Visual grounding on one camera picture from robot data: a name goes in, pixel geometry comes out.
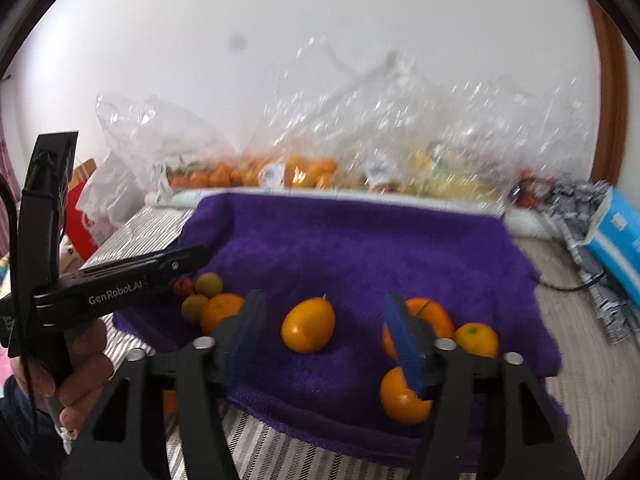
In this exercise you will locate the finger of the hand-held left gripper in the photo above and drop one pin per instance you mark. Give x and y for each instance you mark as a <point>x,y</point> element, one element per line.
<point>185,257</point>

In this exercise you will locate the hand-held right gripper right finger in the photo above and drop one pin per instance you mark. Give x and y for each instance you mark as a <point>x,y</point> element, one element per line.
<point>405,345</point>

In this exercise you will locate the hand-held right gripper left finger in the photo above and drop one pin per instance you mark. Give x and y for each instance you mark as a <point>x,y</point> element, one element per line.
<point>245,340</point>

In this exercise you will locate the small red fruit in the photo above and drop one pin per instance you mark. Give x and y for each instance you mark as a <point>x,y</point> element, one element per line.
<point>182,286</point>

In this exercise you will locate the small brown longan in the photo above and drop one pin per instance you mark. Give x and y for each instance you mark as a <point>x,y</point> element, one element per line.
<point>208,284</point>

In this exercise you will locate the orange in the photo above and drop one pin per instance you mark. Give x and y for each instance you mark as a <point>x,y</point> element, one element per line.
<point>220,310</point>
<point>397,400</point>
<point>476,341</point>
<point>307,325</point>
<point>435,317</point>
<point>170,401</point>

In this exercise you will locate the small green fruit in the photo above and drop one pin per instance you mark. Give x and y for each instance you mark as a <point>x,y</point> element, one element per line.
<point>194,307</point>

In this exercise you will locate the person's left forearm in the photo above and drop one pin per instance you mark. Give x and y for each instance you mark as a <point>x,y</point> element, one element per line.
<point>20,430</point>

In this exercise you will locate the heap of yellow fruits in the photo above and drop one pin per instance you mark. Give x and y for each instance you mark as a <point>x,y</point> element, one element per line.
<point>440,175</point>

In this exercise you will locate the person's left hand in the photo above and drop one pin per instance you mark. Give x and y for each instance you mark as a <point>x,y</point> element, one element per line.
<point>87,355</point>

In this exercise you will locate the white plush toy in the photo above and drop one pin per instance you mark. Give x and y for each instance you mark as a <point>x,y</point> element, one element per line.
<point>66,252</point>

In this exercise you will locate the red paper bag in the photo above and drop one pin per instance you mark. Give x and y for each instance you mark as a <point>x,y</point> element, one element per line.
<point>77,220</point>

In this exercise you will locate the colourful printed cloth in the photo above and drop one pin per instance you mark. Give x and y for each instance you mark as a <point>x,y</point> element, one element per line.
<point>4,267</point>

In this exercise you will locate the red striped curtain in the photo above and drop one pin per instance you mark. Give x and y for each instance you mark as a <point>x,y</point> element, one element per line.
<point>4,210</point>

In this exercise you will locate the white plastic bag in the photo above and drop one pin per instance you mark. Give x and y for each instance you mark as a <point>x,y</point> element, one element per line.
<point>105,195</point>

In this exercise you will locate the purple towel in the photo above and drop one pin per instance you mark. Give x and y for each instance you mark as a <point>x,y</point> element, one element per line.
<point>350,260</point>

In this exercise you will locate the heap of small oranges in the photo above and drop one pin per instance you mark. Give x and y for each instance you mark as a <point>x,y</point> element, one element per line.
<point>300,172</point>

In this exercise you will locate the red wrapped item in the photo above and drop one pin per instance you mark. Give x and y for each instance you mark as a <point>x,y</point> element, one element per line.
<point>530,185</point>

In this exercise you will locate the grey patterned cloth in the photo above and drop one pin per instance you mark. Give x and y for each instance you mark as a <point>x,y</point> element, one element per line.
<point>575,200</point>

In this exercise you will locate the large clear plastic bag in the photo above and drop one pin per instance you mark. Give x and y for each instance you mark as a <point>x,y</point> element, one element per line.
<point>475,120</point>

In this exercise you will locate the blue packet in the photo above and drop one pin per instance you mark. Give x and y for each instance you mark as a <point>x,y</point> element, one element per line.
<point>617,240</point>

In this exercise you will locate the brown wooden door frame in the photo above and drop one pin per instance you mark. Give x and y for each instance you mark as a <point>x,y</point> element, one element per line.
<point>607,85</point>

